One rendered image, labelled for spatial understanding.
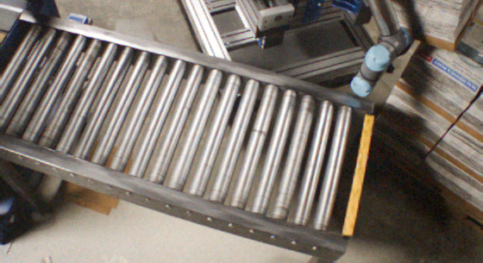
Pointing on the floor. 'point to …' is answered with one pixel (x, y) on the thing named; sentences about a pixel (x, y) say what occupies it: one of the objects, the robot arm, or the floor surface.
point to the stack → (461, 60)
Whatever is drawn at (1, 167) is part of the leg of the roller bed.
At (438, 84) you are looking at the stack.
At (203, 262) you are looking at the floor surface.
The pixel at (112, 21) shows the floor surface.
